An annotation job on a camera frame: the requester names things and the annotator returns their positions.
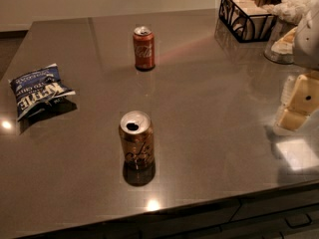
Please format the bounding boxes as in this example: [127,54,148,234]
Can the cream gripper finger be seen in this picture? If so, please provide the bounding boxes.
[275,72,319,131]

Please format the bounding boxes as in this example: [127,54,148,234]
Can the orange soda can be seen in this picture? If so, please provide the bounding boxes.
[119,111,155,170]

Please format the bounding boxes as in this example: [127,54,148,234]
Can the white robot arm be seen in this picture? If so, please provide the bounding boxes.
[273,0,319,135]

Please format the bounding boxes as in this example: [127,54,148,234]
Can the red cola can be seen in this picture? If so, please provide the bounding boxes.
[133,26,156,71]

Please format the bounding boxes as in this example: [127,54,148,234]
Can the blue chip bag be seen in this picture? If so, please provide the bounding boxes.
[9,64,76,121]

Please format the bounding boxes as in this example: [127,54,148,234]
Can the clear glass jar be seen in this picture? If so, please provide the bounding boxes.
[264,18,296,65]

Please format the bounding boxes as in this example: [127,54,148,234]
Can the white crumpled napkins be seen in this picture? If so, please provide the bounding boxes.
[271,0,319,25]

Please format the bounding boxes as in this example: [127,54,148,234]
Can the black wire napkin basket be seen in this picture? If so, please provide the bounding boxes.
[218,0,276,43]

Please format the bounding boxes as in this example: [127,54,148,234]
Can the black drawer handle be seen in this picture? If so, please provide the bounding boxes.
[285,214,313,229]

